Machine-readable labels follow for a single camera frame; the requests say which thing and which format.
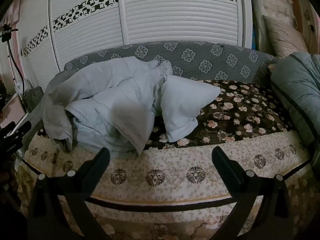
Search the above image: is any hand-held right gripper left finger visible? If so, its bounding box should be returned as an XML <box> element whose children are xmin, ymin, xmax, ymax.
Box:
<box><xmin>26</xmin><ymin>147</ymin><xmax>112</xmax><ymax>240</ymax></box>

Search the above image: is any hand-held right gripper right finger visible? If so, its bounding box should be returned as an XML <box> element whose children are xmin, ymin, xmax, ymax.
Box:
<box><xmin>211</xmin><ymin>146</ymin><xmax>298</xmax><ymax>240</ymax></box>

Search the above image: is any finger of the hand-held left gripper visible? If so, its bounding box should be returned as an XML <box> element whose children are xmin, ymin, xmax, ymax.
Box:
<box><xmin>2</xmin><ymin>121</ymin><xmax>32</xmax><ymax>140</ymax></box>

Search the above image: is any light blue quilt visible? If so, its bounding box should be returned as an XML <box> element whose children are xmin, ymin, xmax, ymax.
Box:
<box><xmin>42</xmin><ymin>56</ymin><xmax>222</xmax><ymax>158</ymax></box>

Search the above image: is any grey cloth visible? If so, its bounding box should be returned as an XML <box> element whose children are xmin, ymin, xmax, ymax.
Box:
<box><xmin>15</xmin><ymin>90</ymin><xmax>52</xmax><ymax>137</ymax></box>

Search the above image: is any dark ribbed object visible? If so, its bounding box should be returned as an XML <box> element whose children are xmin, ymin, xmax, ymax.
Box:
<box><xmin>25</xmin><ymin>86</ymin><xmax>45</xmax><ymax>110</ymax></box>

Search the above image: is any dark brown floral blanket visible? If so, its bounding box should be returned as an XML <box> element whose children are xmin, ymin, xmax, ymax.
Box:
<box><xmin>37</xmin><ymin>79</ymin><xmax>294</xmax><ymax>150</ymax></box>

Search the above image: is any beige patterned bedspread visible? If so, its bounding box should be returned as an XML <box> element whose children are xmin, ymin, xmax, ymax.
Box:
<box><xmin>15</xmin><ymin>130</ymin><xmax>320</xmax><ymax>240</ymax></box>

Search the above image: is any grey-green striped quilt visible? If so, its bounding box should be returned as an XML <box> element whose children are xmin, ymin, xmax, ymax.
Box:
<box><xmin>270</xmin><ymin>51</ymin><xmax>320</xmax><ymax>165</ymax></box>

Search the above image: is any grey flower patterned headboard cover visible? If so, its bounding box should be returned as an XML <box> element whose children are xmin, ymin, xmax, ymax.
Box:
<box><xmin>64</xmin><ymin>41</ymin><xmax>280</xmax><ymax>83</ymax></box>

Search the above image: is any pink curtain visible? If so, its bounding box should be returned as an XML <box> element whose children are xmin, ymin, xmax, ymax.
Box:
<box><xmin>0</xmin><ymin>0</ymin><xmax>22</xmax><ymax>45</ymax></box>

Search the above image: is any blue item beside wardrobe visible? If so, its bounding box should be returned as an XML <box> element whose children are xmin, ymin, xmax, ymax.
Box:
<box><xmin>251</xmin><ymin>22</ymin><xmax>258</xmax><ymax>51</ymax></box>

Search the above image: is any beige pillow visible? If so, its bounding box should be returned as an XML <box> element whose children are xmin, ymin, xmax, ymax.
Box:
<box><xmin>262</xmin><ymin>15</ymin><xmax>309</xmax><ymax>58</ymax></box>

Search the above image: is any white sliding door wardrobe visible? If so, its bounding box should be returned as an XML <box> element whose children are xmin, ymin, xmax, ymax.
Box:
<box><xmin>19</xmin><ymin>0</ymin><xmax>253</xmax><ymax>90</ymax></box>

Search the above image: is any white wrapped bedding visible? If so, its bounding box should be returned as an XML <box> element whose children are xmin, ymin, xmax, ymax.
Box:
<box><xmin>252</xmin><ymin>0</ymin><xmax>293</xmax><ymax>53</ymax></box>

